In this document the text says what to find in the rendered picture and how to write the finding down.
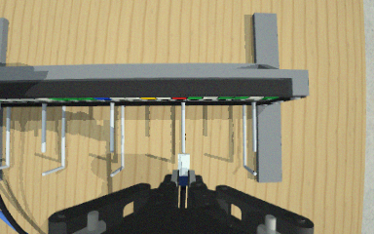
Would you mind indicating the white and blue cable plug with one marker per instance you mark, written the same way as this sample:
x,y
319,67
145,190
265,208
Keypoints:
x,y
183,166

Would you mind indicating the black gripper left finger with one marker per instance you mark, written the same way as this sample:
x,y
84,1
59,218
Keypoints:
x,y
103,213

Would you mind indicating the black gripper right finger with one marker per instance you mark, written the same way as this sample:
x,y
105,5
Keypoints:
x,y
257,215

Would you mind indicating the black patch cord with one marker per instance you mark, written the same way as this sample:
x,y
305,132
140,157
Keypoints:
x,y
8,216

